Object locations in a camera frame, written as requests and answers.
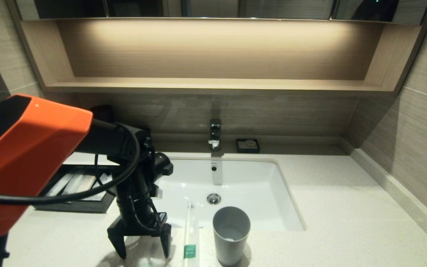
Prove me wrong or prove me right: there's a clear plastic packet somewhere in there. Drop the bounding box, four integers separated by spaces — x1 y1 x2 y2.
125 230 173 267

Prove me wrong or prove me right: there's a black amenity drawer box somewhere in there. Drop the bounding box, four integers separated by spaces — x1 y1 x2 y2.
34 165 118 214

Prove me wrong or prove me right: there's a slim toothbrush pack green label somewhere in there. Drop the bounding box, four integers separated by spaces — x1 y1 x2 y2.
183 200 201 267

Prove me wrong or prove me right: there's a square white sachet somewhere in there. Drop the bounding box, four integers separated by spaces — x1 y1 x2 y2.
95 174 115 201

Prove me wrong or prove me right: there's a grey plastic cup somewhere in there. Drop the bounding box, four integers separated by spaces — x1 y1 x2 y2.
213 206 251 266

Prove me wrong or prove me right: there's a long white wrapped packet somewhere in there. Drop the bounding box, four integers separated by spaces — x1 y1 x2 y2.
47 174 74 197
63 174 86 195

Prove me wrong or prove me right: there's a white ceramic sink basin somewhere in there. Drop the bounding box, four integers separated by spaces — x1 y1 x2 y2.
154 156 306 232

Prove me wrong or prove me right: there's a chrome faucet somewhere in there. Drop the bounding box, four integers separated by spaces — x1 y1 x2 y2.
209 119 222 152

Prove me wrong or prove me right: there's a black cylindrical cup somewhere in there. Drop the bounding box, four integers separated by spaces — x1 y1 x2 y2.
91 105 115 121

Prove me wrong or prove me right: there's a black soap dish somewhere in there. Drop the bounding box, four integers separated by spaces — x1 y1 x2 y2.
236 138 261 154

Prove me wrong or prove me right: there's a mirror cabinet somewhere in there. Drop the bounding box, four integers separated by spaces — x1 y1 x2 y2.
15 0 427 26

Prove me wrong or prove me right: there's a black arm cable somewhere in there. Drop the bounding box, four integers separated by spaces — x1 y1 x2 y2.
0 122 142 206

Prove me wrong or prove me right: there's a wooden wall shelf niche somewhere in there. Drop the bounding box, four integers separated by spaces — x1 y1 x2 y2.
8 18 427 97

